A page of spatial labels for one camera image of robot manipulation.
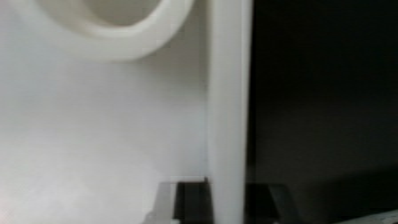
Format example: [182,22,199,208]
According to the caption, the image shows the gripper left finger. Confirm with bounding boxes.
[151,181,208,224]

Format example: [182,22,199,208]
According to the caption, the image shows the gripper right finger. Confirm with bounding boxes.
[246,183,302,224]

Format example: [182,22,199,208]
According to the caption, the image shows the white square tabletop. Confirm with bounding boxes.
[0,0,254,224]

